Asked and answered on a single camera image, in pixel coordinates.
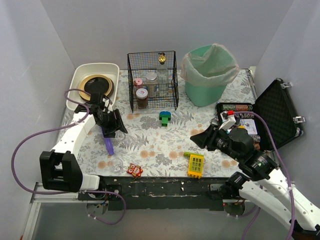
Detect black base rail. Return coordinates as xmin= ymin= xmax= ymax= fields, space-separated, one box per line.
xmin=77 ymin=176 xmax=253 ymax=211

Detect white rectangular basin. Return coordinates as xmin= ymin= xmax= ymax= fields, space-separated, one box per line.
xmin=69 ymin=62 xmax=120 ymax=111

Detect red owl toy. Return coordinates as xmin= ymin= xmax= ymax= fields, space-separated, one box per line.
xmin=126 ymin=163 xmax=143 ymax=178

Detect clear plastic bin liner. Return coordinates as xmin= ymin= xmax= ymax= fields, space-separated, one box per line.
xmin=180 ymin=43 xmax=240 ymax=88

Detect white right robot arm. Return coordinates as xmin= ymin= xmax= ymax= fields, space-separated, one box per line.
xmin=190 ymin=125 xmax=320 ymax=240

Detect small black plate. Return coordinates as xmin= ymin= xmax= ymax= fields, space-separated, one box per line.
xmin=84 ymin=76 xmax=113 ymax=96

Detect deck of playing cards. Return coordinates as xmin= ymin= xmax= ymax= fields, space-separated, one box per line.
xmin=240 ymin=119 xmax=258 ymax=135

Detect red chip stack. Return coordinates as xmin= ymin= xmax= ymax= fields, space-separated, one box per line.
xmin=235 ymin=104 xmax=253 ymax=112

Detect green trash bin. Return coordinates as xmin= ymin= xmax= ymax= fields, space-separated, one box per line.
xmin=184 ymin=44 xmax=238 ymax=108

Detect purple toy piece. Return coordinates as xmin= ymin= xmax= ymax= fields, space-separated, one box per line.
xmin=101 ymin=127 xmax=116 ymax=156

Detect yellow green toy window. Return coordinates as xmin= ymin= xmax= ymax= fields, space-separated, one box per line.
xmin=183 ymin=152 xmax=205 ymax=179

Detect clear glass bottle gold cap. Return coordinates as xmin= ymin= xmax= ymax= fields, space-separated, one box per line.
xmin=156 ymin=52 xmax=169 ymax=97

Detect yellow plate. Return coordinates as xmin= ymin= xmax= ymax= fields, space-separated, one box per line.
xmin=78 ymin=74 xmax=115 ymax=102

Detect clear glass cup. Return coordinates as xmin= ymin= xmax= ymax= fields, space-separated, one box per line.
xmin=115 ymin=131 xmax=126 ymax=141
xmin=109 ymin=158 xmax=123 ymax=174

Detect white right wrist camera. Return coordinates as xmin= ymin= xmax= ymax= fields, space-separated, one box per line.
xmin=219 ymin=110 xmax=236 ymax=131

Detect silver lid pepper jar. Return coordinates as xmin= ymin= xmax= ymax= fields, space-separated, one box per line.
xmin=145 ymin=71 xmax=158 ymax=97

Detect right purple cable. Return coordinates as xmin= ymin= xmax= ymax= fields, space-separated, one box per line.
xmin=232 ymin=111 xmax=295 ymax=240

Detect black wire basket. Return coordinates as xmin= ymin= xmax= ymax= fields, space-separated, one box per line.
xmin=127 ymin=50 xmax=179 ymax=111

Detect green blue chip stack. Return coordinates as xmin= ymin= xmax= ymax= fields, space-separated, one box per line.
xmin=222 ymin=104 xmax=236 ymax=111

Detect brown sauce jar white lid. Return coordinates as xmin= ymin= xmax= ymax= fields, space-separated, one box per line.
xmin=135 ymin=88 xmax=149 ymax=108

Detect pink lid toothpick jar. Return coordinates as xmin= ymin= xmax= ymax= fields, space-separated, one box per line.
xmin=133 ymin=78 xmax=143 ymax=89

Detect blue orange loose chips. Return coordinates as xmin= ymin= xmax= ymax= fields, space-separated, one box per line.
xmin=238 ymin=111 xmax=255 ymax=119

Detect black poker chip case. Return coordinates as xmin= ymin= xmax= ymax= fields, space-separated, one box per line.
xmin=215 ymin=78 xmax=303 ymax=149

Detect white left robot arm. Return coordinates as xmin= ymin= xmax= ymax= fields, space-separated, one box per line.
xmin=39 ymin=92 xmax=128 ymax=193

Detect green blue toy block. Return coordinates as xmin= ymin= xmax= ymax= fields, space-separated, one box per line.
xmin=159 ymin=111 xmax=172 ymax=127

